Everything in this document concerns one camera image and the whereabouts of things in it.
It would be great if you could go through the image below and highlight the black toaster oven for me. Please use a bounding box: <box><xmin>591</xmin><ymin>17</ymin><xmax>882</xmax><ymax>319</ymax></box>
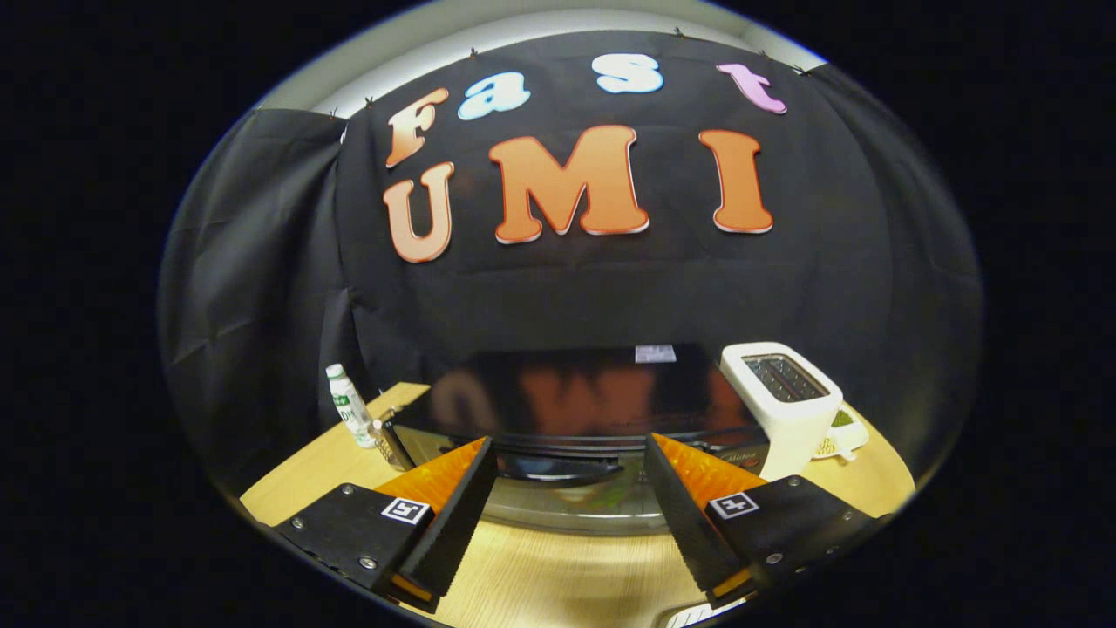
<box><xmin>381</xmin><ymin>343</ymin><xmax>773</xmax><ymax>538</ymax></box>

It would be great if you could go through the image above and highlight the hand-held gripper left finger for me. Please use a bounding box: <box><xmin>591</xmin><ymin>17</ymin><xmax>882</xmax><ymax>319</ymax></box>
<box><xmin>272</xmin><ymin>435</ymin><xmax>500</xmax><ymax>613</ymax></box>

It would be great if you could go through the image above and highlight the row of small cloth clips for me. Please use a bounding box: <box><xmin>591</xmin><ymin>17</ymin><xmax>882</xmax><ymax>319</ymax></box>
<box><xmin>329</xmin><ymin>25</ymin><xmax>810</xmax><ymax>119</ymax></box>

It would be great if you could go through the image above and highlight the white bottle with green label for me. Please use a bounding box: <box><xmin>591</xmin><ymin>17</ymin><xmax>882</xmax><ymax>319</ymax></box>
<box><xmin>325</xmin><ymin>363</ymin><xmax>378</xmax><ymax>450</ymax></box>

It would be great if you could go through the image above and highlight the small clear glass jar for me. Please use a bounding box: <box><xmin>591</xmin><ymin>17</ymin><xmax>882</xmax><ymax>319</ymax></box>
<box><xmin>372</xmin><ymin>419</ymin><xmax>412</xmax><ymax>473</ymax></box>

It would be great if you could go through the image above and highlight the white divided dish of beans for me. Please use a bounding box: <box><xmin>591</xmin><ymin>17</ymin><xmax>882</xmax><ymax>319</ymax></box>
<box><xmin>811</xmin><ymin>407</ymin><xmax>871</xmax><ymax>462</ymax></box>

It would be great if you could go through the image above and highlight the white pop-up toaster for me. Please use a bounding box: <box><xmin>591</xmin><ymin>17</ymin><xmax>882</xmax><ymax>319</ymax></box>
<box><xmin>720</xmin><ymin>341</ymin><xmax>846</xmax><ymax>483</ymax></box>

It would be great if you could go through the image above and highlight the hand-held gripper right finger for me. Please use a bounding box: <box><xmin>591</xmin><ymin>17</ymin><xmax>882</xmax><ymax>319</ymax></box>
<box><xmin>643</xmin><ymin>432</ymin><xmax>883</xmax><ymax>611</ymax></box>

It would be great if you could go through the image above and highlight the white plastic food tray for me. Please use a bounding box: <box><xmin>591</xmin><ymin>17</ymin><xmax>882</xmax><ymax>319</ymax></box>
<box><xmin>657</xmin><ymin>597</ymin><xmax>749</xmax><ymax>628</ymax></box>

